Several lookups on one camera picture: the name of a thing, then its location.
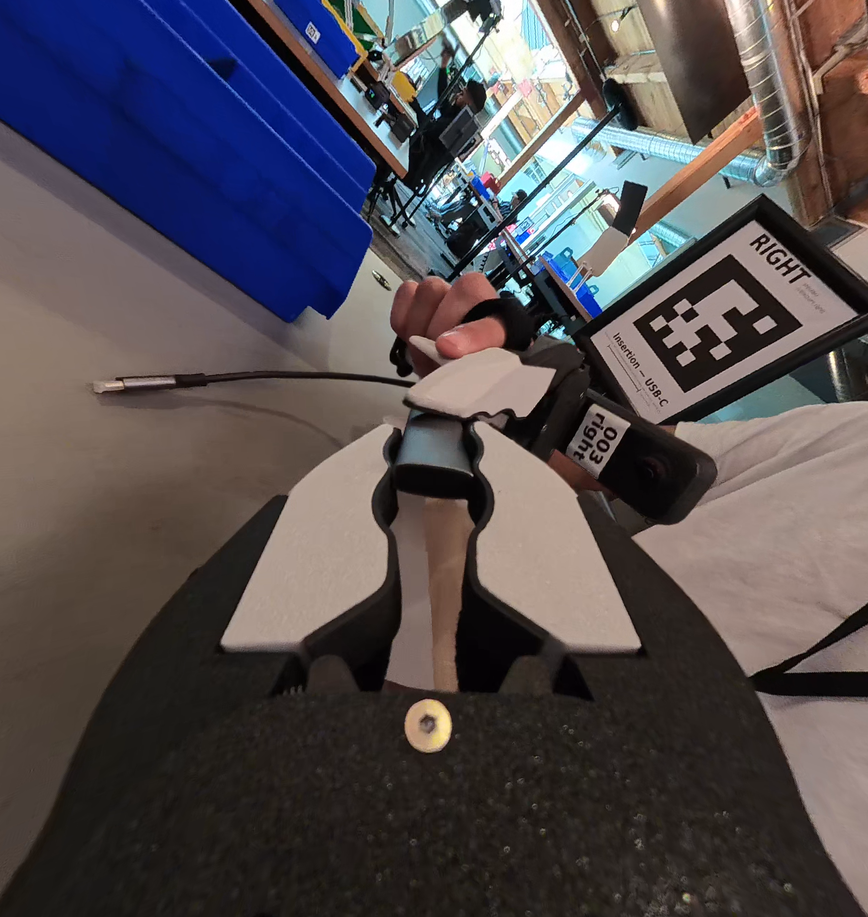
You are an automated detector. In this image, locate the white wall sign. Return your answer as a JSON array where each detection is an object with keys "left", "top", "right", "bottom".
[{"left": 573, "top": 193, "right": 868, "bottom": 424}]

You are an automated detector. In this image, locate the brown wooden table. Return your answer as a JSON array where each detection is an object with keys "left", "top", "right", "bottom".
[{"left": 248, "top": 0, "right": 412, "bottom": 180}]

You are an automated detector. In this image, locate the white t-shirt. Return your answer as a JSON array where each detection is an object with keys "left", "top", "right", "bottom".
[{"left": 631, "top": 401, "right": 868, "bottom": 917}]

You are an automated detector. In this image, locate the blue plastic bin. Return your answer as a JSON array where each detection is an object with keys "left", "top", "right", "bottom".
[{"left": 0, "top": 0, "right": 378, "bottom": 323}]

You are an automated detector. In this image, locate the black lanyard strap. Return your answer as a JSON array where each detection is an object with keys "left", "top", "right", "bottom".
[{"left": 752, "top": 587, "right": 868, "bottom": 697}]

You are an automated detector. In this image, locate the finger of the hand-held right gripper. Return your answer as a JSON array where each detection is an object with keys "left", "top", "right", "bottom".
[{"left": 402, "top": 348, "right": 558, "bottom": 425}]

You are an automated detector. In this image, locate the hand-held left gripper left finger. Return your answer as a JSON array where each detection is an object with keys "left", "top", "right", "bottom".
[{"left": 219, "top": 423, "right": 402, "bottom": 654}]

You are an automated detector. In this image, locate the silver air duct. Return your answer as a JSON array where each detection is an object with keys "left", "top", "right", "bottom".
[
  {"left": 745, "top": 0, "right": 813, "bottom": 189},
  {"left": 570, "top": 118, "right": 764, "bottom": 187}
]

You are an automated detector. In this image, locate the person's right hand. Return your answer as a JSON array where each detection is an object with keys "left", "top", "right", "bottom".
[{"left": 390, "top": 272, "right": 512, "bottom": 379}]

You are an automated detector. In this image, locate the person's right forearm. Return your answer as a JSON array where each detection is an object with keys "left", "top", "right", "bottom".
[{"left": 547, "top": 450, "right": 607, "bottom": 495}]

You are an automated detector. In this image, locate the black pole stand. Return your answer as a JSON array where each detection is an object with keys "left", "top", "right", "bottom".
[{"left": 445, "top": 77, "right": 641, "bottom": 282}]

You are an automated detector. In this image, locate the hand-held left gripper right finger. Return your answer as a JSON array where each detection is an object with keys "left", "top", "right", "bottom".
[{"left": 461, "top": 421, "right": 643, "bottom": 658}]

